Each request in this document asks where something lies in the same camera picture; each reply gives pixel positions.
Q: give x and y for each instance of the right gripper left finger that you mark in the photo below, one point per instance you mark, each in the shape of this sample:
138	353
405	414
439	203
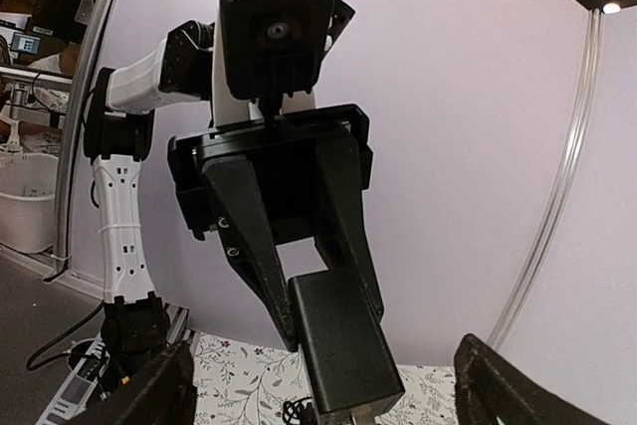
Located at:
161	393

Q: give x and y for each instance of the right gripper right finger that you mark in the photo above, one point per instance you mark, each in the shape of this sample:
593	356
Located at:
491	390

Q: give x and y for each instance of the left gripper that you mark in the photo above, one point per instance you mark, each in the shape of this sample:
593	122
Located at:
283	174

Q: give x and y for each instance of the black plug adapter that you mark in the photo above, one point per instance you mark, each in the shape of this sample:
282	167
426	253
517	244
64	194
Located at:
350	369

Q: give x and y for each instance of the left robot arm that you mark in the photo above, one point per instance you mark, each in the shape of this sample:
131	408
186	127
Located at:
118	139

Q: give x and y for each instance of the white storage bin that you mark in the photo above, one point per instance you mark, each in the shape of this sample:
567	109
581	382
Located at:
28	186

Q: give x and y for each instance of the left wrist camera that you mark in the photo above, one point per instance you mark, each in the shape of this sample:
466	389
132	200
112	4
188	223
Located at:
267	55

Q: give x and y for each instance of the left aluminium frame post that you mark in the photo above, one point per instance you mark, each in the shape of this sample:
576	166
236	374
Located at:
74	125

